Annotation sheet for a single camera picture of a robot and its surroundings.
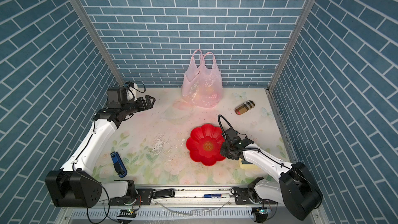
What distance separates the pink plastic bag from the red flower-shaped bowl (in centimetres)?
19

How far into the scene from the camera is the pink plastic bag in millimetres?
1013

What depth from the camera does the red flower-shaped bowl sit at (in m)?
0.88
